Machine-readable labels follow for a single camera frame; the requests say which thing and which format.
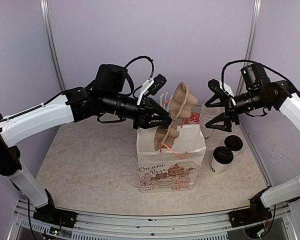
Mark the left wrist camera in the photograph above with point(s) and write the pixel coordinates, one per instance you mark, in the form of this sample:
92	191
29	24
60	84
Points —
158	82

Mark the black coffee cup lid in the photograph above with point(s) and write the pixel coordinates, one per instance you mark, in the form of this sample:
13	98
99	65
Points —
233	142

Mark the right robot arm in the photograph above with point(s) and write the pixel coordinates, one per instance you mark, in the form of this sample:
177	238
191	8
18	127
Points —
269	112

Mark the white paper cup GOOD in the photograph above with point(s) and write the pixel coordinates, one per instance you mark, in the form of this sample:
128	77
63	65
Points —
235	151

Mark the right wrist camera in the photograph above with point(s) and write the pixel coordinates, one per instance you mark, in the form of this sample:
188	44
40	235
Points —
214	86

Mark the stack of white paper cups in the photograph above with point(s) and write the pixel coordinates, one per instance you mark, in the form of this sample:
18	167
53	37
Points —
206	115

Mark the single black cup lid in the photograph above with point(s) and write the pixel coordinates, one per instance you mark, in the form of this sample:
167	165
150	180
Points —
223	155

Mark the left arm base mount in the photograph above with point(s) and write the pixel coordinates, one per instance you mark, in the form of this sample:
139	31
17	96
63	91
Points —
56	216

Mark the left aluminium corner post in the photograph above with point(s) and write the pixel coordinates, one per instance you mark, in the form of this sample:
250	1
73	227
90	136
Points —
44	5

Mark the front aluminium frame rail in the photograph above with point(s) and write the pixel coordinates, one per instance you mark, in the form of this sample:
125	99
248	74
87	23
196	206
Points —
101	226

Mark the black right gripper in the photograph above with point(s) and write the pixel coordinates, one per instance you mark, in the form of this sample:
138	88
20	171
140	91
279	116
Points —
231	108

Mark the red patterned bowl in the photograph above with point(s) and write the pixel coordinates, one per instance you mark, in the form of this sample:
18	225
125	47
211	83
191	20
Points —
193	119

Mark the white paper takeout bag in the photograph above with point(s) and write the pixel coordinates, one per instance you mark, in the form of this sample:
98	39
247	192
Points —
170	157

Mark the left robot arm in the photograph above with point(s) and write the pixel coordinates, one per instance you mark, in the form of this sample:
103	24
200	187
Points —
102	96

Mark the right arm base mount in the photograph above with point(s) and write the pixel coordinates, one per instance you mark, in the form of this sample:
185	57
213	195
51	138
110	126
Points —
256	212

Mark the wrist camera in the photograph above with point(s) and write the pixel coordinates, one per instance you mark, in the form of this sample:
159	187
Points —
158	82
214	86

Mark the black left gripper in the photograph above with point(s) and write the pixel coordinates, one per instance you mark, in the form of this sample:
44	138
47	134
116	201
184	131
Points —
147	107

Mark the brown cardboard cup carrier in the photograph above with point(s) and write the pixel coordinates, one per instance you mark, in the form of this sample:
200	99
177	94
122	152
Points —
181	105

